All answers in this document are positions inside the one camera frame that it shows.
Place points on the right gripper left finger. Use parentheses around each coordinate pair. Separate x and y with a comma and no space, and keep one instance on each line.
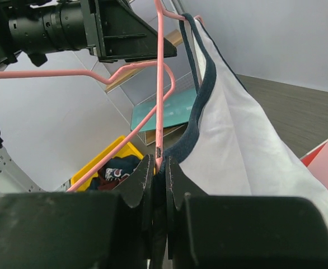
(93,229)

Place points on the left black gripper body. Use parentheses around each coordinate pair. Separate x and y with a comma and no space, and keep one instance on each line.
(93,29)

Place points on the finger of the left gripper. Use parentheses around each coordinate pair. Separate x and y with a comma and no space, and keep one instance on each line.
(123,35)

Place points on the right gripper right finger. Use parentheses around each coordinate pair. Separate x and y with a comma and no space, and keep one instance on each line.
(206,231)

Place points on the navy maroon tank top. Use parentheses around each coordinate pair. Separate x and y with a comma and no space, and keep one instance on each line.
(113,173)

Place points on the white navy tank top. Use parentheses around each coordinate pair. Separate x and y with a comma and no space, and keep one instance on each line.
(230,147)

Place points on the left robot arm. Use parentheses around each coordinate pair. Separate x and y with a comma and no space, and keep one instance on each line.
(38,28)

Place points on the yellow plastic tray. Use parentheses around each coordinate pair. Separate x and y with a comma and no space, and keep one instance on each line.
(128,149)

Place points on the teal bathroom scale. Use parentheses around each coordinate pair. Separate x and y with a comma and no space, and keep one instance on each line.
(177,109)

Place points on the red folder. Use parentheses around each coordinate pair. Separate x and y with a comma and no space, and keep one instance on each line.
(308,157)

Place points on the white wire wooden shelf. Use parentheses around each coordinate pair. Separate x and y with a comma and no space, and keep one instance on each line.
(116,109)

